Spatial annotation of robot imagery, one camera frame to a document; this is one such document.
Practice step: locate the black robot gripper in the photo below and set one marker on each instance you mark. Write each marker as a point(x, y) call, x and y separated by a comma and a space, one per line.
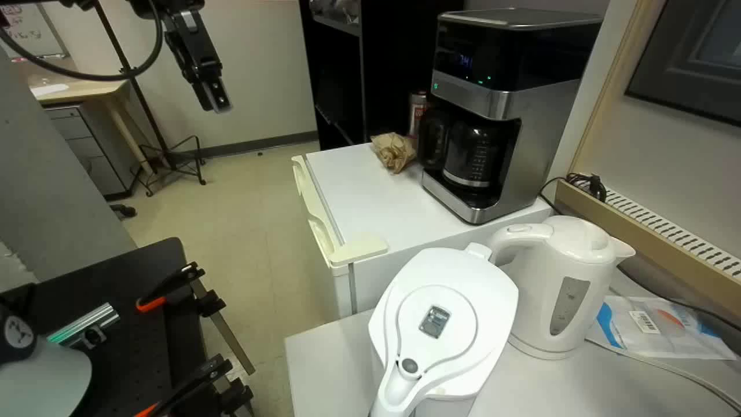
point(196, 55)

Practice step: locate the black silver coffeemaker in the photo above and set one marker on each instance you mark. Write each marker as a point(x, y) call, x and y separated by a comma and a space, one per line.
point(507, 64)

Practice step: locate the black tripod stand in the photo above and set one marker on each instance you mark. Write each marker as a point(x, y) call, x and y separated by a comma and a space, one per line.
point(156, 9)

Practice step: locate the wooden desk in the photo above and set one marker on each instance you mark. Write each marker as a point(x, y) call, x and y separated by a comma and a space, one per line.
point(108, 96)

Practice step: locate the grey filing cabinet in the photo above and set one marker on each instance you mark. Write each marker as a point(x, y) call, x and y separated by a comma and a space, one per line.
point(99, 147)

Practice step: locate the black shelf cabinet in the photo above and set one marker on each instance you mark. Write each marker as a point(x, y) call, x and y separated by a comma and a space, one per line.
point(366, 59)

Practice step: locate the white mini fridge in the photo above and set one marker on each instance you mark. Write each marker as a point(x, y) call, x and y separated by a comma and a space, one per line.
point(366, 224)

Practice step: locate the glass coffee carafe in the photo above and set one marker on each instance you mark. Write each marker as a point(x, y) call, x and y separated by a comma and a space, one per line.
point(466, 148)

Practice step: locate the white water filter pitcher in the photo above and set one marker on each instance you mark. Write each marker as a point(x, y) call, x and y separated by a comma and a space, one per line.
point(438, 332)

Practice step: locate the white electric kettle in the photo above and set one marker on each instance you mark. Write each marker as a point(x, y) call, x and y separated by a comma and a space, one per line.
point(563, 271)

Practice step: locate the white baseboard heater grille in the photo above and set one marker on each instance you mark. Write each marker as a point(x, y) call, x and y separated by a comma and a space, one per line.
point(655, 237)

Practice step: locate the dark framed picture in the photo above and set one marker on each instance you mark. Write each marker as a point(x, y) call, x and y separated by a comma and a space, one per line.
point(694, 59)

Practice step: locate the blue white plastic packet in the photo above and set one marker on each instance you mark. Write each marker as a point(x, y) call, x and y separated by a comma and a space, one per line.
point(661, 329)

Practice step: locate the upper orange-handled black clamp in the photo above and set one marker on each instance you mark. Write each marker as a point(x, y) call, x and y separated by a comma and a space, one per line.
point(182, 287)

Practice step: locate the orange-handled black clamp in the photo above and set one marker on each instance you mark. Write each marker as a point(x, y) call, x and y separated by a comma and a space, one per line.
point(182, 287)
point(235, 398)

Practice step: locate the black table with rail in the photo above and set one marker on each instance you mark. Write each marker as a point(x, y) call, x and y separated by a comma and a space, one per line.
point(137, 358)

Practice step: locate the lower orange-handled black clamp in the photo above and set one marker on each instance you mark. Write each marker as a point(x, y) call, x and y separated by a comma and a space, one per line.
point(235, 398)

